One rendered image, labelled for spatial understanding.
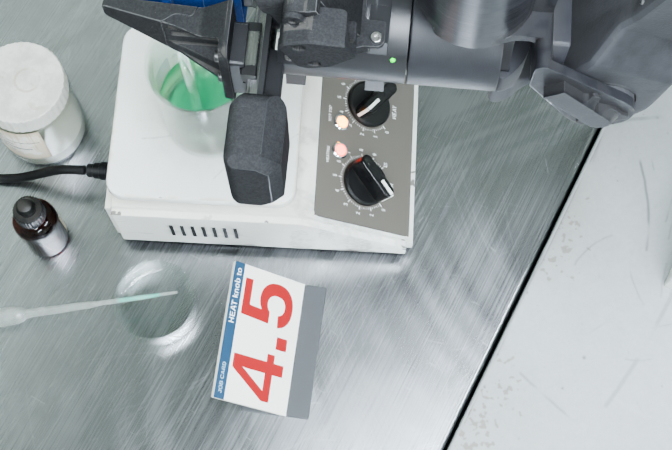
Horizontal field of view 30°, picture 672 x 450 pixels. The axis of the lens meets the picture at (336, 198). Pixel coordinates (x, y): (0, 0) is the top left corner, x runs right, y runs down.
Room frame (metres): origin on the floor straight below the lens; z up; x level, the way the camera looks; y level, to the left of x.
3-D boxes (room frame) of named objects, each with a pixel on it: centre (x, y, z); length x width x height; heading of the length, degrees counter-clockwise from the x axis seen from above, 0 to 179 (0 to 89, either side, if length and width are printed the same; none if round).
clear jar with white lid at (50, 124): (0.34, 0.21, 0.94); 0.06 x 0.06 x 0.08
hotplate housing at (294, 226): (0.32, 0.06, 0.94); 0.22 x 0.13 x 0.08; 87
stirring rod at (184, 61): (0.30, 0.08, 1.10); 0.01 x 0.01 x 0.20
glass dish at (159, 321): (0.21, 0.12, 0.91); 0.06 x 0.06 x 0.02
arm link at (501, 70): (0.29, -0.07, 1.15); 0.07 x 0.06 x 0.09; 85
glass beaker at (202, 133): (0.31, 0.08, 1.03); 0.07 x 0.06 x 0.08; 110
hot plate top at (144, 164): (0.32, 0.08, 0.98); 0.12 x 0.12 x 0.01; 87
